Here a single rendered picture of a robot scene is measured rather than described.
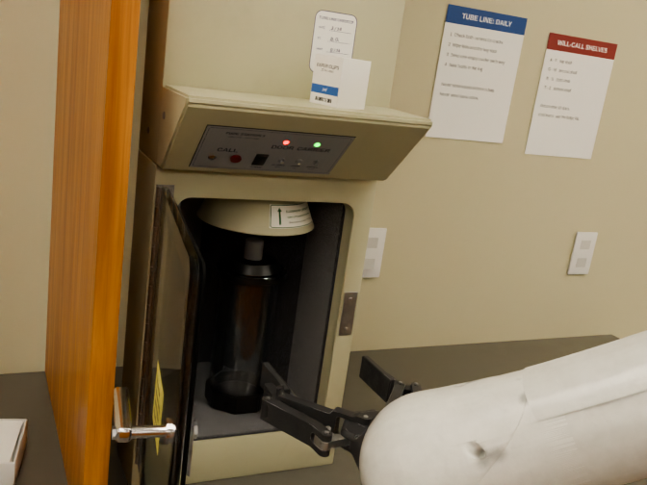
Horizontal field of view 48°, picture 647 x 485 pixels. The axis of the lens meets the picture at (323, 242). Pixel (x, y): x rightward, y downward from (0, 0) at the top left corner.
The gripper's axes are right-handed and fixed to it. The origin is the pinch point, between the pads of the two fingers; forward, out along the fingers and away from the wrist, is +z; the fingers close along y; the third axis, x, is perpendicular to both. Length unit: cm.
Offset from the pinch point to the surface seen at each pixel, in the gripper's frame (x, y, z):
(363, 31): -41.1, -8.4, 17.1
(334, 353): 6.0, -11.5, 17.2
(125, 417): -1.2, 24.9, -8.0
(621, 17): -54, -98, 60
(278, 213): -15.2, -0.5, 19.6
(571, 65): -42, -86, 60
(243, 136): -27.1, 9.8, 9.0
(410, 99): -30, -45, 60
